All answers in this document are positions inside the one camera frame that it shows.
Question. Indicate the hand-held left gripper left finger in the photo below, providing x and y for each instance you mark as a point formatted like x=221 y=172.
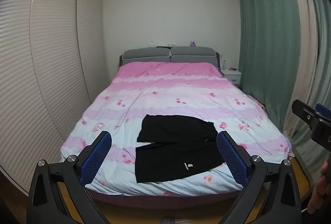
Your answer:
x=99 y=154

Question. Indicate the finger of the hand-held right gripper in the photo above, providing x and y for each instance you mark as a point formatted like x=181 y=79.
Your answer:
x=324 y=110
x=306 y=114

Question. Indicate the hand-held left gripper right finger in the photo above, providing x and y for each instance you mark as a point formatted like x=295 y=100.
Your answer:
x=230 y=156

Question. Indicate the black pants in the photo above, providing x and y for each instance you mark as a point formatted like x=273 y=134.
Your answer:
x=175 y=156

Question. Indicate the person's right hand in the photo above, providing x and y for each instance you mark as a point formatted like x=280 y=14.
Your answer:
x=319 y=193

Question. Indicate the green curtain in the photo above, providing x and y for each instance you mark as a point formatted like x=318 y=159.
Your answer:
x=320 y=58
x=266 y=45

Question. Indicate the white nightstand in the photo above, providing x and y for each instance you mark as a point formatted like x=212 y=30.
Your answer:
x=234 y=75

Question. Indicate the bed with pink floral duvet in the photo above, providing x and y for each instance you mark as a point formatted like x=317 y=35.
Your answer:
x=168 y=89

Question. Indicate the white slatted wardrobe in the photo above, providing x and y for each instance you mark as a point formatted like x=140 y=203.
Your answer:
x=51 y=58

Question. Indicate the small purple toy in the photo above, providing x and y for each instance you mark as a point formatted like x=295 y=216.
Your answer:
x=192 y=43

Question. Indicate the flat black object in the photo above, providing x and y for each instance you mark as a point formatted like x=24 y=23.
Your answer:
x=161 y=46

